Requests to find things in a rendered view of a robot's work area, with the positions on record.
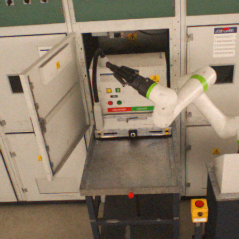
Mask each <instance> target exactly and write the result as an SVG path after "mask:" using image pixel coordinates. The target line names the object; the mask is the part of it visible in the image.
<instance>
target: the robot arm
mask: <svg viewBox="0 0 239 239"><path fill-rule="evenodd" d="M106 67H108V68H109V69H110V71H112V72H113V76H114V77H115V78H116V79H117V80H118V81H119V82H120V83H121V84H122V87H125V85H128V86H131V87H133V88H134V89H135V90H137V91H138V93H139V94H140V95H141V96H143V97H145V98H147V99H148V100H150V101H151V102H153V103H154V110H153V113H152V121H153V123H154V125H155V126H157V127H159V128H166V127H168V126H170V125H171V124H172V122H173V121H174V119H175V118H176V117H177V116H178V115H179V113H180V112H181V111H183V110H184V109H185V108H186V106H188V105H189V104H190V103H192V104H193V105H194V106H196V108H197V109H198V110H199V111H200V112H201V113H202V115H203V116H204V117H205V118H206V119H207V121H208V122H209V123H210V124H211V126H212V127H213V129H214V130H215V132H216V133H217V135H218V136H219V137H220V138H223V139H228V138H234V137H237V142H238V152H237V154H239V115H237V116H233V117H227V116H226V115H225V114H224V113H223V112H221V111H220V110H219V109H218V107H217V106H216V105H215V104H214V103H213V102H212V101H211V100H210V99H209V97H207V96H206V94H205V93H204V92H205V91H206V90H208V89H209V88H210V87H211V86H212V85H213V84H214V83H215V82H216V78H217V76H216V72H215V71H214V70H213V69H212V68H211V67H208V66H204V67H201V68H199V69H198V70H196V71H194V72H192V73H189V74H186V75H182V76H180V77H179V78H178V80H177V83H176V87H177V90H178V92H177V93H176V92H175V91H174V90H173V89H171V88H168V87H164V86H162V85H160V84H158V83H156V82H155V81H154V80H152V79H150V78H148V77H146V78H145V77H142V76H141V75H139V70H134V69H133V68H129V67H127V66H124V65H122V66H121V67H119V66H117V65H114V64H112V63H110V62H106ZM124 79H125V80H124ZM125 81H126V82H125Z"/></svg>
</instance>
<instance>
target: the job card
mask: <svg viewBox="0 0 239 239"><path fill-rule="evenodd" d="M237 29H238V26H230V27H214V32H213V53H212V58H228V57H235V53H236V50H235V48H236V42H237Z"/></svg>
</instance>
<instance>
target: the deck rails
mask: <svg viewBox="0 0 239 239"><path fill-rule="evenodd" d="M171 125H172V124H171ZM95 127H96V124H95V126H94V131H95ZM94 131H93V137H92V141H91V144H90V149H89V154H88V157H87V163H86V167H85V172H84V178H83V185H84V189H91V184H92V178H93V171H94V166H95V161H96V156H97V150H98V144H99V139H100V138H96V137H95V134H94ZM168 148H169V154H170V167H171V180H172V187H175V186H179V185H178V175H177V165H176V154H175V148H174V138H173V128H172V134H171V135H168Z"/></svg>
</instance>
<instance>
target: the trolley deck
mask: <svg viewBox="0 0 239 239"><path fill-rule="evenodd" d="M94 126H95V125H93V129H92V134H91V137H90V142H89V147H88V150H87V155H86V159H85V164H84V169H83V174H82V179H81V184H80V187H79V191H80V195H81V196H97V195H128V193H130V192H131V191H132V192H133V193H134V194H167V193H184V184H183V179H182V175H181V165H180V156H179V148H178V139H177V129H176V122H172V128H173V138H174V148H175V154H176V165H177V175H178V185H179V186H175V187H172V180H171V167H170V154H169V148H168V135H162V136H138V137H130V138H129V137H110V138H100V139H99V144H98V150H97V156H96V161H95V166H94V171H93V178H92V184H91V189H84V185H83V178H84V172H85V167H86V163H87V157H88V154H89V149H90V144H91V141H92V137H93V131H94Z"/></svg>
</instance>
